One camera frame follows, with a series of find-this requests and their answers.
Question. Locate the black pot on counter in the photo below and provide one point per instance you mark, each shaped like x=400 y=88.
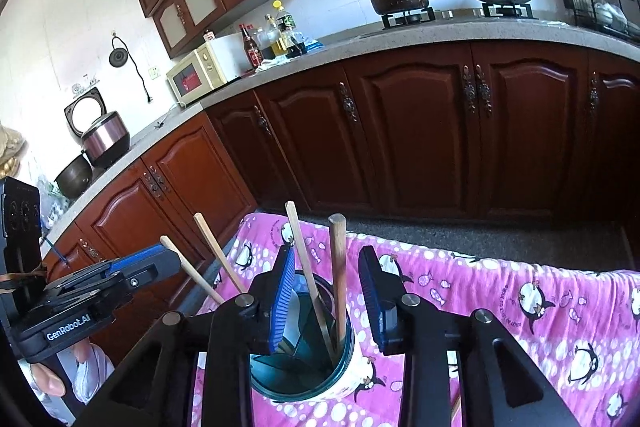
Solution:
x=75 y=178

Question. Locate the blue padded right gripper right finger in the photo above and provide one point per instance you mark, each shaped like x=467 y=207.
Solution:
x=382 y=292

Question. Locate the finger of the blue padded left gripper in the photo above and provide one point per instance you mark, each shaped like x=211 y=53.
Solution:
x=144 y=278
x=156 y=257

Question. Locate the black wall hook with cable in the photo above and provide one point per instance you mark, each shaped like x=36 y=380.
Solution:
x=120 y=56

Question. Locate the yellow cap oil bottle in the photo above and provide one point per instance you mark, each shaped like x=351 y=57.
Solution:
x=288 y=40

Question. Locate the light bamboo chopstick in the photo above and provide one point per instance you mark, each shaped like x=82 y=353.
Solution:
x=213 y=244

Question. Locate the silver rice cooker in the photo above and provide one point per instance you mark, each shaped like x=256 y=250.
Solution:
x=106 y=139

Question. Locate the cream microwave oven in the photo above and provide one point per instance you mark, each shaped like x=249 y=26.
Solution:
x=208 y=67

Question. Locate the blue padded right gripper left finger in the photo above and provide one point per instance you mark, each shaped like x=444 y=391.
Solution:
x=280 y=287

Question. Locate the dark sauce bottle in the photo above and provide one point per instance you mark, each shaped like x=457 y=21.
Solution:
x=251 y=48

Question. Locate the white gloved left hand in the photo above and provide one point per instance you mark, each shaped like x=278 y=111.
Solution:
x=65 y=383

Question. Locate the gas stove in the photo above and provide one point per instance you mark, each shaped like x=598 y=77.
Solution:
x=429 y=15

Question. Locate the tan wooden chopstick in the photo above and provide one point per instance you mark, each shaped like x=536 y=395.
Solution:
x=338 y=261

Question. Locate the pale wooden chopstick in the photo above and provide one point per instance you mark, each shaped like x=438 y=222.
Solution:
x=314 y=295

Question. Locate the pink penguin blanket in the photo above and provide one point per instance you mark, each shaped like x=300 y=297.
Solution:
x=581 y=328

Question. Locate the light wooden chopstick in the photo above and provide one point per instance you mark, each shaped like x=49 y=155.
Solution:
x=187 y=267

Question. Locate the white floral utensil holder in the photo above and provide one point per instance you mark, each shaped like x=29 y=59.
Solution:
x=301 y=369

